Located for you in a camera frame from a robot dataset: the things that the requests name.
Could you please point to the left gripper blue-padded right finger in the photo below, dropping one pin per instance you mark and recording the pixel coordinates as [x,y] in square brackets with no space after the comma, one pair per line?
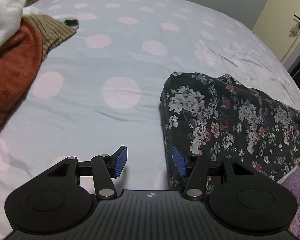
[179,161]

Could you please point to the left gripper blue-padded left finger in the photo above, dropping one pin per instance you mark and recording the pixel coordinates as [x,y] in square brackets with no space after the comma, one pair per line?
[118,161]

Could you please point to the black floral garment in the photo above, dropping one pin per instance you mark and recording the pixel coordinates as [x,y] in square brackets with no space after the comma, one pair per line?
[220,117]

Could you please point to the pink-dotted light bedsheet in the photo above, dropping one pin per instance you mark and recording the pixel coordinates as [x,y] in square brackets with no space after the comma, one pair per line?
[100,89]

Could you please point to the rust orange garment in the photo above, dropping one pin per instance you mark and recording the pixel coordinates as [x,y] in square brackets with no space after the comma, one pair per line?
[20,60]

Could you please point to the black and white garment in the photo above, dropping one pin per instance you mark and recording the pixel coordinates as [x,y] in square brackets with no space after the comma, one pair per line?
[71,22]

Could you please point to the tan striped garment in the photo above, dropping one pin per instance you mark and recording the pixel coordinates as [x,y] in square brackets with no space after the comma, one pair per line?
[52,31]

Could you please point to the cream wardrobe door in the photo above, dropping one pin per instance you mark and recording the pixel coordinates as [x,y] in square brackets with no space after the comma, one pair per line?
[278,27]

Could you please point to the white fleece garment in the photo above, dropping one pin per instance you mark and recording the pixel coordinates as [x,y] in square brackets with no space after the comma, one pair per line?
[11,12]

